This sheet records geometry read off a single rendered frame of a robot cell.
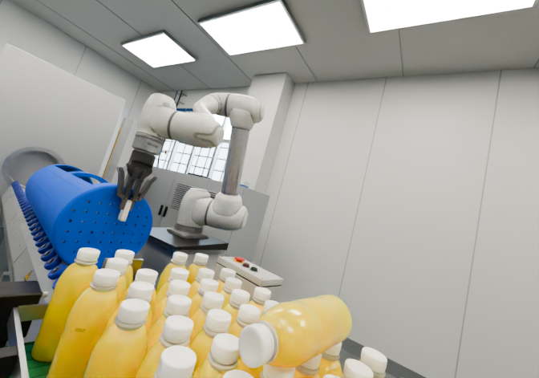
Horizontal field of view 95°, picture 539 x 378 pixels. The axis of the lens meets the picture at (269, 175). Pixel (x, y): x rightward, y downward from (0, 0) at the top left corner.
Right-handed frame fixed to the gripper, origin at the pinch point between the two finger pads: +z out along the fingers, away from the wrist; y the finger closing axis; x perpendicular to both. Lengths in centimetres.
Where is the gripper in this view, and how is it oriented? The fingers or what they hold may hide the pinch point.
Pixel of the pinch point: (124, 210)
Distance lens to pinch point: 96.1
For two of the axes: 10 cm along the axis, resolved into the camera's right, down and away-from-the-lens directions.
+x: -7.4, -1.1, 6.6
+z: -2.6, 9.6, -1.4
